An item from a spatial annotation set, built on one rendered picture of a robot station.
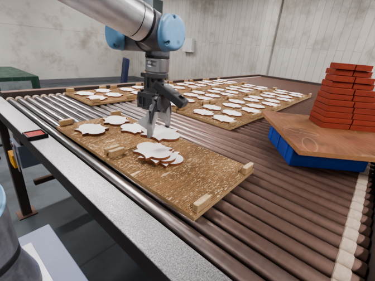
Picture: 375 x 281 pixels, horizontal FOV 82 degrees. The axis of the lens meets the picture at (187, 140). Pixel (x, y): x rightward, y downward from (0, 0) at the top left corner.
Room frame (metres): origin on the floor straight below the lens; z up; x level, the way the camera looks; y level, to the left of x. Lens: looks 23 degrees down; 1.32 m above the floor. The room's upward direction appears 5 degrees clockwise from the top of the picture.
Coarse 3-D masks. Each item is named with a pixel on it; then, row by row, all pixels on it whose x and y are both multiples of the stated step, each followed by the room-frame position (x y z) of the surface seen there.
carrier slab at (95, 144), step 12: (96, 120) 1.06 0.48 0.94; (132, 120) 1.11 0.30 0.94; (72, 132) 0.88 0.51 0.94; (108, 132) 0.91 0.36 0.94; (120, 132) 0.93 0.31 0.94; (84, 144) 0.77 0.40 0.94; (96, 144) 0.78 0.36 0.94; (108, 144) 0.79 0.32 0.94; (120, 144) 0.80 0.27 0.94; (132, 144) 0.81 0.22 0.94
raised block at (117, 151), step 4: (116, 148) 0.71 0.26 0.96; (120, 148) 0.71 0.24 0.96; (108, 152) 0.68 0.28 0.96; (112, 152) 0.68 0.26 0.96; (116, 152) 0.69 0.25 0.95; (120, 152) 0.70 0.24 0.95; (124, 152) 0.72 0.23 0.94; (108, 156) 0.68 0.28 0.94; (112, 156) 0.68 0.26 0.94; (116, 156) 0.69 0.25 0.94
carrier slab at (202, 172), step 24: (168, 144) 0.84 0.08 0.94; (192, 144) 0.86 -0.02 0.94; (120, 168) 0.62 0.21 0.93; (144, 168) 0.63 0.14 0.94; (168, 168) 0.64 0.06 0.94; (192, 168) 0.66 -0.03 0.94; (216, 168) 0.67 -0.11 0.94; (240, 168) 0.69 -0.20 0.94; (168, 192) 0.51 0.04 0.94; (192, 192) 0.52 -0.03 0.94; (216, 192) 0.53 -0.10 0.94; (192, 216) 0.43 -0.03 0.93
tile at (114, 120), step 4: (112, 116) 1.12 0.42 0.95; (116, 116) 1.12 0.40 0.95; (120, 116) 1.13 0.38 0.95; (104, 120) 1.06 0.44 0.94; (108, 120) 1.04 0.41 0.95; (112, 120) 1.05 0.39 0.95; (116, 120) 1.05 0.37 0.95; (120, 120) 1.06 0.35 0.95; (124, 120) 1.06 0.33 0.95; (104, 124) 1.01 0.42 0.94; (112, 124) 1.00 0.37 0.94; (116, 124) 1.00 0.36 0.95; (120, 124) 1.01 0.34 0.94
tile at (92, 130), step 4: (84, 124) 0.96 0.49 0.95; (88, 124) 0.96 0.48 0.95; (92, 124) 0.96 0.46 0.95; (96, 124) 0.97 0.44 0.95; (80, 128) 0.90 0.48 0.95; (84, 128) 0.91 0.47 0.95; (88, 128) 0.91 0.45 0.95; (92, 128) 0.92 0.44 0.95; (96, 128) 0.92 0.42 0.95; (100, 128) 0.92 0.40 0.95; (104, 128) 0.93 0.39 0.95; (108, 128) 0.94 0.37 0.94; (80, 132) 0.88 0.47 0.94; (84, 132) 0.86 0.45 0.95; (88, 132) 0.87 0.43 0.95; (92, 132) 0.87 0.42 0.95; (96, 132) 0.87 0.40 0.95; (100, 132) 0.88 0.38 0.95; (104, 132) 0.90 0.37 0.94
